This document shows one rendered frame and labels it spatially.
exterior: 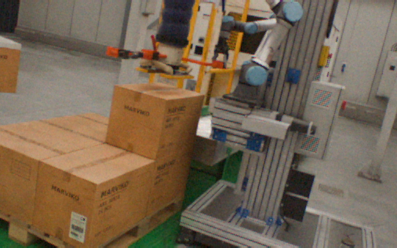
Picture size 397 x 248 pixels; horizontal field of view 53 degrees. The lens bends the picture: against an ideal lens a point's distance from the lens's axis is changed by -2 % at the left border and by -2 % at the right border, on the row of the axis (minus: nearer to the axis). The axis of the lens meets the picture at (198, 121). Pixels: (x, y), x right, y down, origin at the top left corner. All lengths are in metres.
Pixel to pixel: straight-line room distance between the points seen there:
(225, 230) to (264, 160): 0.53
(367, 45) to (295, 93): 9.24
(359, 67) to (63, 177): 10.30
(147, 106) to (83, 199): 0.74
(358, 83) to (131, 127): 9.68
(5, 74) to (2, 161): 1.15
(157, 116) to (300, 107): 0.92
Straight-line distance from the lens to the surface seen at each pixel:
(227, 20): 2.95
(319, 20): 2.68
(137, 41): 4.25
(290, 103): 2.69
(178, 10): 2.74
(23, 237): 2.61
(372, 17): 11.92
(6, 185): 2.60
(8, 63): 3.55
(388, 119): 5.74
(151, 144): 2.61
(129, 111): 2.67
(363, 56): 11.85
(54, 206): 2.37
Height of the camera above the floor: 1.37
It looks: 12 degrees down
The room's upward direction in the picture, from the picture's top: 12 degrees clockwise
